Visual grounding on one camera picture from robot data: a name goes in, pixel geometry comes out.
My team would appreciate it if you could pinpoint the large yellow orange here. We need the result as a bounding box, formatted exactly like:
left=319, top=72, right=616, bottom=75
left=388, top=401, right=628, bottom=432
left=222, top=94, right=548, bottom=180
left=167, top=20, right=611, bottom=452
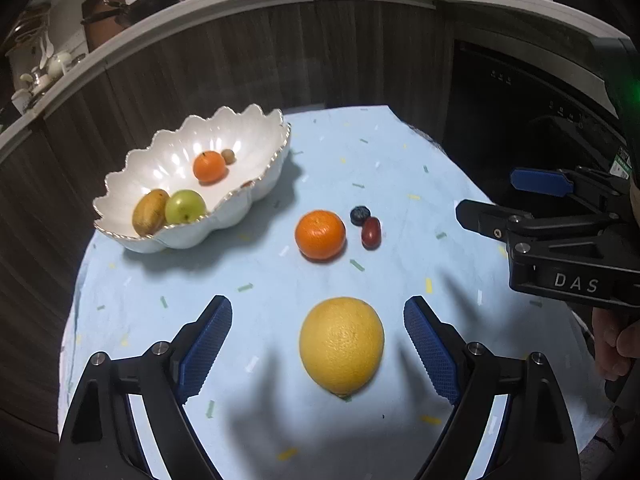
left=299, top=297, right=385, bottom=396

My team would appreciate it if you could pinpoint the dark wood base cabinet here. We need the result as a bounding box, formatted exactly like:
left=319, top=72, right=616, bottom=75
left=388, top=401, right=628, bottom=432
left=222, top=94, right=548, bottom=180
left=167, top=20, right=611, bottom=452
left=0, top=0, right=456, bottom=480

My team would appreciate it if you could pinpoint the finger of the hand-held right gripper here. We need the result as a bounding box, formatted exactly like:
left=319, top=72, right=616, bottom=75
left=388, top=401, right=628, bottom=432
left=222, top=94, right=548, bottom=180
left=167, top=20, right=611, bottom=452
left=510, top=166, right=632, bottom=213
left=456, top=199, right=626, bottom=261

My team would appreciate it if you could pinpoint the white teapot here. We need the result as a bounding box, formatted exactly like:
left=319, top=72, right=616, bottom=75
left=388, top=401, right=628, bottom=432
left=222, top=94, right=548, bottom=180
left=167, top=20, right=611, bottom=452
left=47, top=52, right=72, bottom=77

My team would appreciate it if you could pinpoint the green jujube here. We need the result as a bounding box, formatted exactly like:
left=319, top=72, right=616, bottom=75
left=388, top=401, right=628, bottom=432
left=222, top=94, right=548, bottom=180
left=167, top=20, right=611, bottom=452
left=165, top=189, right=207, bottom=226

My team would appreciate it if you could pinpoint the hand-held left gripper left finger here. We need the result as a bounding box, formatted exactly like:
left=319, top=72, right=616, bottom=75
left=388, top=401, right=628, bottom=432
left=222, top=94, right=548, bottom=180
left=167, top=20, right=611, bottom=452
left=57, top=295, right=233, bottom=480

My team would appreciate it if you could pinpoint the black dishwasher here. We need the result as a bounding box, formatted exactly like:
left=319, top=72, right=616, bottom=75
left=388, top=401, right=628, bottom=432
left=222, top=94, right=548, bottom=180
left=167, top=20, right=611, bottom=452
left=442, top=40, right=626, bottom=221

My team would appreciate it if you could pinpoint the brown kiwi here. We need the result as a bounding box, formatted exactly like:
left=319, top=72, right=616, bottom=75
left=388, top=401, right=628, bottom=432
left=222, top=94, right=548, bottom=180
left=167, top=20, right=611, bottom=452
left=132, top=189, right=170, bottom=237

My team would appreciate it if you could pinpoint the light blue confetti tablecloth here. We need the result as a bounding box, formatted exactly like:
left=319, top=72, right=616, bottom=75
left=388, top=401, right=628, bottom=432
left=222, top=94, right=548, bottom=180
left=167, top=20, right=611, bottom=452
left=57, top=105, right=613, bottom=480

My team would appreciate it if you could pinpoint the white scalloped bowl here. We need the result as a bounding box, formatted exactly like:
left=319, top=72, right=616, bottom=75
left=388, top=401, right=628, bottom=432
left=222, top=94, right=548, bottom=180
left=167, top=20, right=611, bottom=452
left=93, top=103, right=292, bottom=254

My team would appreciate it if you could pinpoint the dark red date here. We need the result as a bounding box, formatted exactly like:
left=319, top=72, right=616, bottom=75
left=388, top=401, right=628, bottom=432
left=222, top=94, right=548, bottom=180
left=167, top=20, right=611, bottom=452
left=361, top=216, right=382, bottom=249

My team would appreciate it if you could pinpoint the brown cutting board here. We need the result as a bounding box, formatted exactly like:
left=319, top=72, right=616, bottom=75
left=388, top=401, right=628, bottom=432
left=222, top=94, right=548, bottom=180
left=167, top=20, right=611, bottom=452
left=81, top=0, right=131, bottom=53

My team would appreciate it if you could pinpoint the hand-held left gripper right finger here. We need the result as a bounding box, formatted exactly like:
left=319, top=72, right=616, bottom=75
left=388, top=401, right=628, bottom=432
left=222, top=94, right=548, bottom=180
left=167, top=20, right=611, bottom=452
left=403, top=296, right=583, bottom=480

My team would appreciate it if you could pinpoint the person's right hand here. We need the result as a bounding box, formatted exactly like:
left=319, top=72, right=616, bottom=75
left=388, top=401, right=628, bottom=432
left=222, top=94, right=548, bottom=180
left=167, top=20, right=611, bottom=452
left=592, top=305, right=640, bottom=383

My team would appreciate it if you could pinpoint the orange tangerine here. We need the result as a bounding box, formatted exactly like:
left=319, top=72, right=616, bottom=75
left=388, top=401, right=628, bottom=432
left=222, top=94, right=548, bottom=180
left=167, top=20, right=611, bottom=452
left=295, top=209, right=347, bottom=261
left=193, top=151, right=228, bottom=184

